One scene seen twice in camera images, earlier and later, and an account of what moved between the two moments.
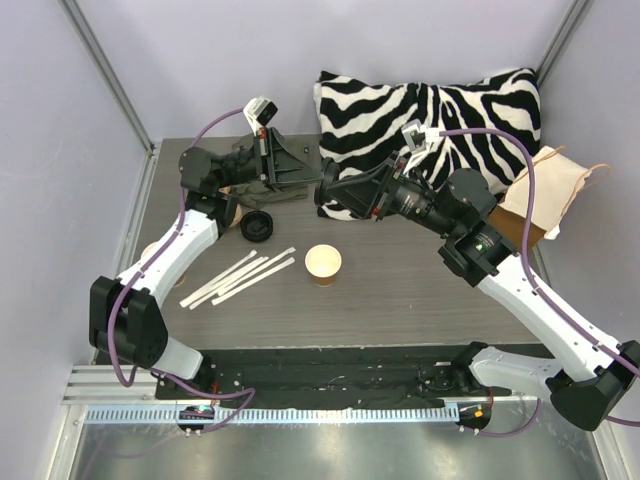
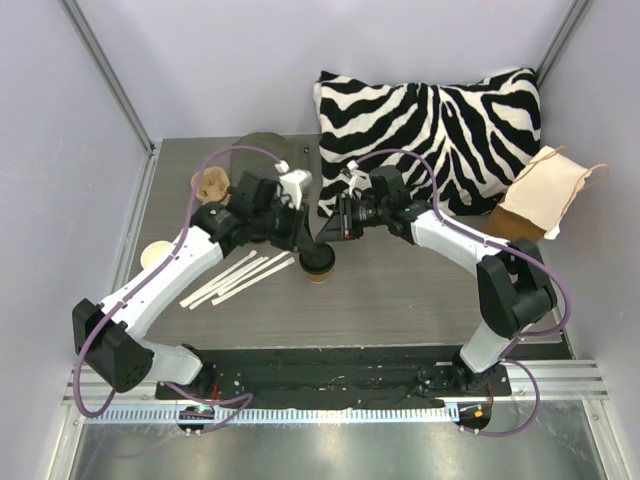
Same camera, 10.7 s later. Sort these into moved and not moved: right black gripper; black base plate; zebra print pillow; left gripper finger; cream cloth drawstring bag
Moved: right black gripper; left gripper finger
Not moved: black base plate; zebra print pillow; cream cloth drawstring bag
